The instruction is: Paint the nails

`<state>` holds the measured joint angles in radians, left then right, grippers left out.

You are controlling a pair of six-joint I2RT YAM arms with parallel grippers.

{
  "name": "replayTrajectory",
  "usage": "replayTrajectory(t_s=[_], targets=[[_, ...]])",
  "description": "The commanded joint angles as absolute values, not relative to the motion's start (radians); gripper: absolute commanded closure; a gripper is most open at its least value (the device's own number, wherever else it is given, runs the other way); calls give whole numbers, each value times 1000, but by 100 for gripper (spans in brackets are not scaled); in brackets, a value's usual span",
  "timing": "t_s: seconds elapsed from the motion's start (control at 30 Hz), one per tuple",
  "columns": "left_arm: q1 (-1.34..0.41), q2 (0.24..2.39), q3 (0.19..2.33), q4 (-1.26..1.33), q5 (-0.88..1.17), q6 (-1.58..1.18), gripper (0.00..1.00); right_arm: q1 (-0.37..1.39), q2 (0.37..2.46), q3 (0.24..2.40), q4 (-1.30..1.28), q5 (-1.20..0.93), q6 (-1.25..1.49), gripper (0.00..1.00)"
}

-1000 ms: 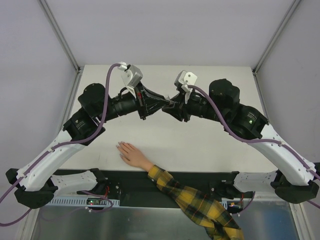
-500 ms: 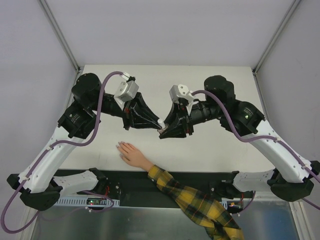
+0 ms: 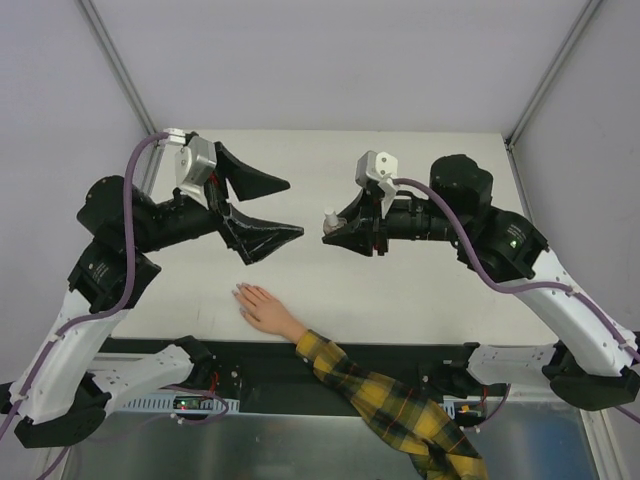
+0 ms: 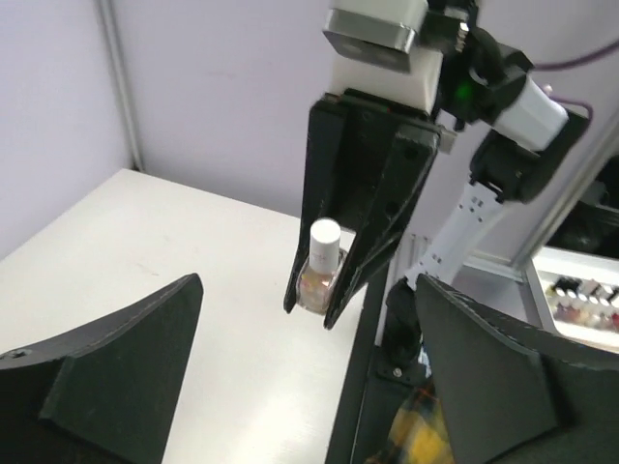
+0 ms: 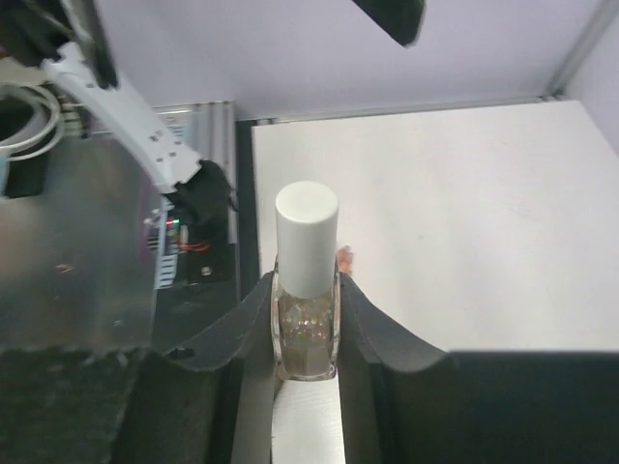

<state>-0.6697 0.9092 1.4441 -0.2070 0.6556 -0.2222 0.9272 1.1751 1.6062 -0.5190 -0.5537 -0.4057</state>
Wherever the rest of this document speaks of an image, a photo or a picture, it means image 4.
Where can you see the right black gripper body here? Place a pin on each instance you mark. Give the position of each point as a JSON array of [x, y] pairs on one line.
[[369, 128]]

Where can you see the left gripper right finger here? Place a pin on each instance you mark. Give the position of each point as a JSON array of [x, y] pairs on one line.
[[511, 392]]

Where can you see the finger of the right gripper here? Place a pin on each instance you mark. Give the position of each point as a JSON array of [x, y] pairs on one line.
[[325, 126], [408, 160]]

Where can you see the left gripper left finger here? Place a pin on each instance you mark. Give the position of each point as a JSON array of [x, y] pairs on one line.
[[104, 392]]

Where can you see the glitter nail polish bottle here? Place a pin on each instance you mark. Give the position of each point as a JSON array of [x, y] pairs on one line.
[[314, 290]]

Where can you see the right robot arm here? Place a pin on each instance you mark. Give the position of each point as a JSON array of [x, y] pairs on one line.
[[529, 134]]

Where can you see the white tray of polish bottles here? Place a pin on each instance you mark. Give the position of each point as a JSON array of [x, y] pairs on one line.
[[576, 295]]

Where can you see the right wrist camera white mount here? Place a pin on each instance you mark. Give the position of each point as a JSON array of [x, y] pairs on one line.
[[377, 51]]

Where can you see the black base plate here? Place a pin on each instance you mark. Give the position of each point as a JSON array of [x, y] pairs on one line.
[[373, 389]]

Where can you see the right aluminium frame post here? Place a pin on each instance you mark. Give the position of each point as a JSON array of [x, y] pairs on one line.
[[526, 229]]

